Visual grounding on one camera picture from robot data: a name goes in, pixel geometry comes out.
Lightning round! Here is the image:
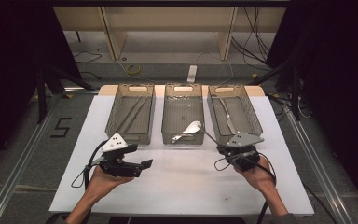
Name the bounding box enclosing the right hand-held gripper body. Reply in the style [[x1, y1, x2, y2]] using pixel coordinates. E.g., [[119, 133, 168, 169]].
[[216, 132, 265, 173]]

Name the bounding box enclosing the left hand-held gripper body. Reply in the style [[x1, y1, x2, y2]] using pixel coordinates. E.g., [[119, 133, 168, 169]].
[[98, 132, 143, 179]]

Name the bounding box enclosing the translucent grey plastic bin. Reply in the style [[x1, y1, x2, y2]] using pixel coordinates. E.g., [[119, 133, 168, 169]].
[[207, 83, 264, 147], [104, 83, 156, 146], [160, 82, 206, 146]]

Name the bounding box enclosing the metal table knife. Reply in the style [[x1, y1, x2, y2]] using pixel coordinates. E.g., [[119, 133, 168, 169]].
[[213, 95, 238, 136]]

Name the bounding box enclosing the white ceramic spoon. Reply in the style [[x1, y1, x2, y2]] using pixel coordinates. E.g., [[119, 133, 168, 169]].
[[171, 120, 203, 145]]

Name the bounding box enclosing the person's left hand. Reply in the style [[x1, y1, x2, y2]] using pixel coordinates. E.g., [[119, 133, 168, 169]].
[[85, 157, 135, 201]]

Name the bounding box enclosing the person's right hand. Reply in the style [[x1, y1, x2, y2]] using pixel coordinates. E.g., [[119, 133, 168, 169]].
[[233, 155, 278, 194]]

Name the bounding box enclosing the black metal stand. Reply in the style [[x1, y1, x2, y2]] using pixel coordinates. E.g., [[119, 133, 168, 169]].
[[247, 57, 303, 122]]

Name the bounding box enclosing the white power strip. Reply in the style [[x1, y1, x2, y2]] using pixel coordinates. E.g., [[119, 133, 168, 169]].
[[186, 64, 199, 84]]

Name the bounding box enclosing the black tripod stand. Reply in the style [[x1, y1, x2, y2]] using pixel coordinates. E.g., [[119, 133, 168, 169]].
[[34, 65, 95, 125]]

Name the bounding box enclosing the beige wooden shelf unit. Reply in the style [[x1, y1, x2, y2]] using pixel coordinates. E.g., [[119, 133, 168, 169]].
[[52, 6, 287, 62]]

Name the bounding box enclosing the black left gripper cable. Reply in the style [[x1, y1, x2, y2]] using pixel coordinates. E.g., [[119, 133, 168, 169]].
[[70, 139, 107, 189]]

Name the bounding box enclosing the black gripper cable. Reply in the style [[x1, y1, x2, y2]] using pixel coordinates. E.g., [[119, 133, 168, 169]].
[[213, 152, 278, 224], [70, 139, 107, 189]]

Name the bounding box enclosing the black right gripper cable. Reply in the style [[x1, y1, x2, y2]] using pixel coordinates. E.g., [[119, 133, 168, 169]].
[[213, 152, 278, 224]]

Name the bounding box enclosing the yellow cable coil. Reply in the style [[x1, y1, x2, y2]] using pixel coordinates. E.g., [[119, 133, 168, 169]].
[[126, 63, 142, 77]]

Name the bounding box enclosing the long metal floor rail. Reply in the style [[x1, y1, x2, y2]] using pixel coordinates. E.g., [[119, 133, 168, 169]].
[[0, 92, 62, 224], [283, 108, 357, 224]]

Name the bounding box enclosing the thin white cable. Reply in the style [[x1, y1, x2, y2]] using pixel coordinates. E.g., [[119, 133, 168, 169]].
[[195, 50, 235, 86]]

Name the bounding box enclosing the thin black floor cable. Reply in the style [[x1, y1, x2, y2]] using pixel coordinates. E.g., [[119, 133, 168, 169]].
[[72, 49, 103, 65]]

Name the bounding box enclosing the bundle of black cables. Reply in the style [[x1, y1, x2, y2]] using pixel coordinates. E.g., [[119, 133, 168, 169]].
[[230, 7, 272, 72]]

